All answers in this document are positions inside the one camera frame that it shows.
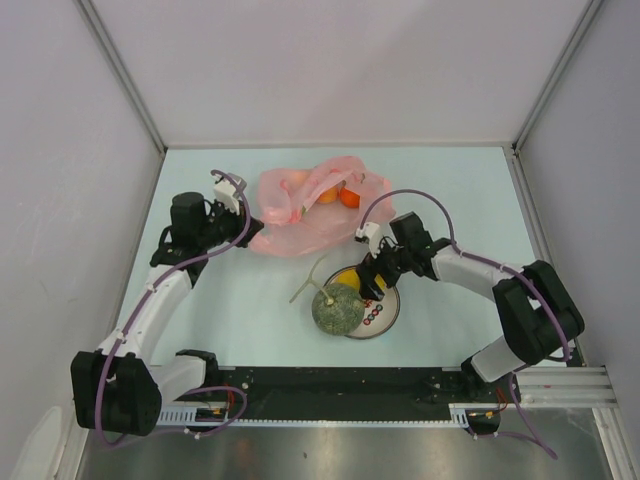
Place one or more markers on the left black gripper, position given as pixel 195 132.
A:
pixel 237 220

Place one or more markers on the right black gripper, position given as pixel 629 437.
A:
pixel 367 270

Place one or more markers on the yellow fake mango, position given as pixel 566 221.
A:
pixel 350 277

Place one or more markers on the green netted fake melon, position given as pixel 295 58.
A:
pixel 337 309

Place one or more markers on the pink plastic bag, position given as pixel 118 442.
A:
pixel 294 223

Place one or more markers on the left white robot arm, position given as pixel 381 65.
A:
pixel 115 388

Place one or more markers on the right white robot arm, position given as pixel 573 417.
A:
pixel 537 315

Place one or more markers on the orange fake tangerine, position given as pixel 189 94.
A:
pixel 349 198

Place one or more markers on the orange fake peach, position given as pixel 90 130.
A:
pixel 329 196

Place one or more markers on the round printed plate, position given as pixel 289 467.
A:
pixel 379 316

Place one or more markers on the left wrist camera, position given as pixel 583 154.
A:
pixel 227 190

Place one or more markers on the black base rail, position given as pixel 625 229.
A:
pixel 359 394

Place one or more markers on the white cable duct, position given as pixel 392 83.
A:
pixel 190 415

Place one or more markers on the aluminium frame rail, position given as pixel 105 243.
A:
pixel 568 387

